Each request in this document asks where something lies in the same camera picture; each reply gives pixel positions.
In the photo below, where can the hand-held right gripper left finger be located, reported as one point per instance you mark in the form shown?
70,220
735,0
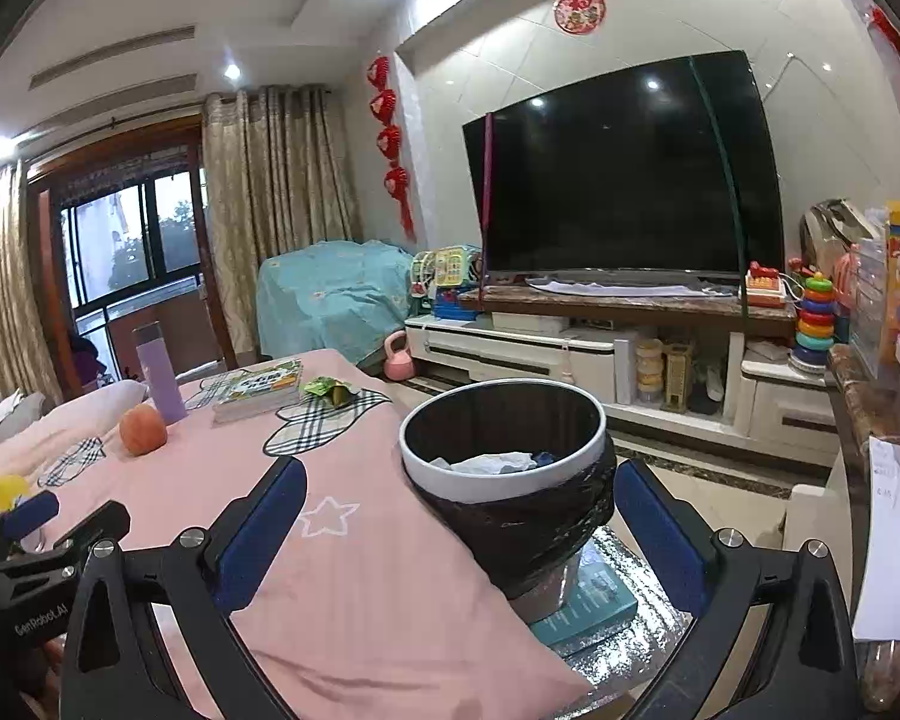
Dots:
259,529

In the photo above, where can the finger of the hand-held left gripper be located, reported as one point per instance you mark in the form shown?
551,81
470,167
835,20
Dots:
82,529
31,514

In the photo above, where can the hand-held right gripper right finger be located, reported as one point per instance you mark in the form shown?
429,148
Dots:
660,536

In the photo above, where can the blue snack packet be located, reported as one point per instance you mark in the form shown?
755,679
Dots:
544,457

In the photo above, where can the white round waste bin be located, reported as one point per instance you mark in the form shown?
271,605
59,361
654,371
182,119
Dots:
517,525

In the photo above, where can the white plastic bag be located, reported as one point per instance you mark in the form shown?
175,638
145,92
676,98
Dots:
491,463

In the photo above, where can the yellow plastic cup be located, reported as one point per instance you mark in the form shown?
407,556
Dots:
9,491

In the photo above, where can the grey striped pillow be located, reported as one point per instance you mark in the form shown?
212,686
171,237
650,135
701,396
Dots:
4,427

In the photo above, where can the pink pillow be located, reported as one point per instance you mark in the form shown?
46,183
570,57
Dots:
67,427

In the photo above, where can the teal flat box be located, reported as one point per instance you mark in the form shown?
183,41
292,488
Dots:
589,604

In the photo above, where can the silver foil mat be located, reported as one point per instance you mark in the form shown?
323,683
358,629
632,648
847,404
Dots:
645,645

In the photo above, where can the pink blanket plaid patches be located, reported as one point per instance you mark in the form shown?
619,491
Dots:
360,577

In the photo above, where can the orange round fruit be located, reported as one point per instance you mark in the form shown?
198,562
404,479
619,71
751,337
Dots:
142,429

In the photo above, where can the green picture book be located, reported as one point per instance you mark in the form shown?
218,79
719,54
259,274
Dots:
259,390

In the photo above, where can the green snack packet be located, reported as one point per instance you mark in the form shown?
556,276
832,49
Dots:
328,391

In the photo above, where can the white low cabinet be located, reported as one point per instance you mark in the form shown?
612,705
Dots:
814,502

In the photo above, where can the wooden box grater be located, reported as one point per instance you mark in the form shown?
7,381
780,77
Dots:
677,379

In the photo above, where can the dark purple cloth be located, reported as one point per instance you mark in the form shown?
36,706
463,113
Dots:
90,364

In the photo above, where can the stacked yellow jars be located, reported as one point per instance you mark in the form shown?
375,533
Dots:
649,367

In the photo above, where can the purple bottle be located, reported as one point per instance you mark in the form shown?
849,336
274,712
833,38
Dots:
161,375

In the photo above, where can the pink kettlebell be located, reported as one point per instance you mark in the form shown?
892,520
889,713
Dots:
399,360

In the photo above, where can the white wooden television cabinet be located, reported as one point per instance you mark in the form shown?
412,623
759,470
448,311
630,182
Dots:
525,360

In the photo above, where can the beige patterned curtain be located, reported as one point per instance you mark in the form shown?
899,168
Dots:
277,217
7,285

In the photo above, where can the white handwritten paper sheet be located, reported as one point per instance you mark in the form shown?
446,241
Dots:
896,540

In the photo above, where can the teal cloth furniture cover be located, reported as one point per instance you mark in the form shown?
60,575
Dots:
330,300

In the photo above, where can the dark stone counter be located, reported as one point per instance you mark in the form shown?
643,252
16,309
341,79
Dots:
862,405

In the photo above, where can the long white paper sheet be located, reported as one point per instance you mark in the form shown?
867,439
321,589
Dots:
622,286

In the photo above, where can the red toy telephone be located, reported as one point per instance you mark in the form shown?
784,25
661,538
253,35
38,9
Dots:
766,286

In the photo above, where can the wooden framed balcony window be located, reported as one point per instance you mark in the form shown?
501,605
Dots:
135,240

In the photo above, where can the blue plastic toy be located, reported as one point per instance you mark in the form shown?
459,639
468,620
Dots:
454,306

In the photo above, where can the pink plastic toy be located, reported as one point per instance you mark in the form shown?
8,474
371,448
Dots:
845,281

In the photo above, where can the colourful toy play set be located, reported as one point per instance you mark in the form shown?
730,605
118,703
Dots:
446,270

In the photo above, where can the clear plastic drawer organiser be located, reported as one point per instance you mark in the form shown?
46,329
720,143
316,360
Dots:
881,300

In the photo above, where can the beige handbag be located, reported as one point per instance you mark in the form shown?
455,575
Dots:
840,232

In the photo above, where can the black flat television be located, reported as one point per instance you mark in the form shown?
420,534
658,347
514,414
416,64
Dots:
622,172

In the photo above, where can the red hanging knot decoration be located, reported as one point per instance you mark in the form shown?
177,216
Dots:
390,142

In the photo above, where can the ceiling air vent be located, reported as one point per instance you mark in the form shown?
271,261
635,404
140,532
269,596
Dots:
120,60

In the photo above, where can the round red wall sticker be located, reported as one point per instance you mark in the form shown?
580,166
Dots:
580,11

